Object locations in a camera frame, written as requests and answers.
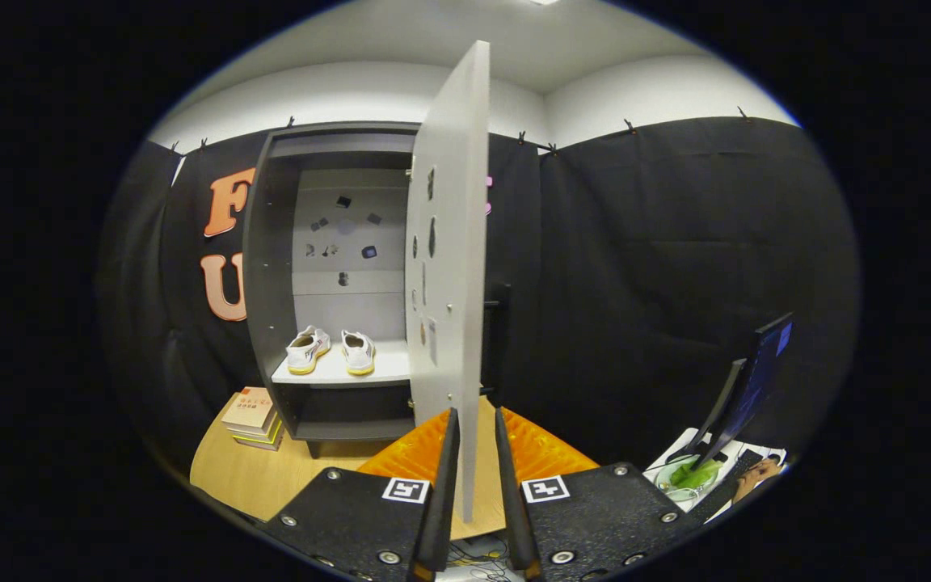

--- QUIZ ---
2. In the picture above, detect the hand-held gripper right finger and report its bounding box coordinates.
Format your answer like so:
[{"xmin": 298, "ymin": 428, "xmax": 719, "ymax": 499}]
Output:
[{"xmin": 494, "ymin": 407, "xmax": 701, "ymax": 582}]

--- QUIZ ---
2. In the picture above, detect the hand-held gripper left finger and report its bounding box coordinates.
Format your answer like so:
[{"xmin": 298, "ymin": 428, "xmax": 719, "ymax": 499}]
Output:
[{"xmin": 263, "ymin": 407, "xmax": 461, "ymax": 582}]

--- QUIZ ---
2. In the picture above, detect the white canvas shoe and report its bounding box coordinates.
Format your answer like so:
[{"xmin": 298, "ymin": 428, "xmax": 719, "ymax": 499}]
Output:
[
  {"xmin": 341, "ymin": 329, "xmax": 377, "ymax": 376},
  {"xmin": 285, "ymin": 325, "xmax": 332, "ymax": 375}
]

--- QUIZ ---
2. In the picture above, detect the black door handle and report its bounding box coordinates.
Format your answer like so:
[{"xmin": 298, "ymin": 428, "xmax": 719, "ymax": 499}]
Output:
[{"xmin": 482, "ymin": 281, "xmax": 512, "ymax": 387}]

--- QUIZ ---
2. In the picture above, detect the grey shoe cabinet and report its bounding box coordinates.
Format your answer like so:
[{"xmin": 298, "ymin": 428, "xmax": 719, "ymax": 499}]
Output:
[{"xmin": 242, "ymin": 121, "xmax": 422, "ymax": 458}]

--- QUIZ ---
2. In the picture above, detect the glass bowl with green leaves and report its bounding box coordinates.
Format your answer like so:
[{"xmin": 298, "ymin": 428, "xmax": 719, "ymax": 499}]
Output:
[{"xmin": 655, "ymin": 455, "xmax": 721, "ymax": 504}]

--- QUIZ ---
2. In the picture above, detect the yellow edged book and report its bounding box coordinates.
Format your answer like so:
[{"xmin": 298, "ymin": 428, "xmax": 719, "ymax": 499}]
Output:
[
  {"xmin": 227, "ymin": 416, "xmax": 280, "ymax": 443},
  {"xmin": 233, "ymin": 428, "xmax": 285, "ymax": 452}
]

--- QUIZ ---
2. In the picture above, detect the beige orange cover book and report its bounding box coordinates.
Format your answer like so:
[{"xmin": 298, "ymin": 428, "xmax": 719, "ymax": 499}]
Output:
[{"xmin": 221, "ymin": 386, "xmax": 276, "ymax": 433}]

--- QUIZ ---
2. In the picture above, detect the black keyboard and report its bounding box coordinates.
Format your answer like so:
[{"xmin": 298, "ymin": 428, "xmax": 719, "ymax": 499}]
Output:
[{"xmin": 688, "ymin": 449, "xmax": 765, "ymax": 522}]

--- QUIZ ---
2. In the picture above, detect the black backdrop cloth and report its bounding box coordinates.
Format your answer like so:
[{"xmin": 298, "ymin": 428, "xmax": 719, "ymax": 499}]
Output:
[{"xmin": 98, "ymin": 117, "xmax": 858, "ymax": 486}]

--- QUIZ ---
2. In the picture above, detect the black computer monitor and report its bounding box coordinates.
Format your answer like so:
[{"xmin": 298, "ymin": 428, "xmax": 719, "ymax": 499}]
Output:
[{"xmin": 690, "ymin": 313, "xmax": 795, "ymax": 471}]

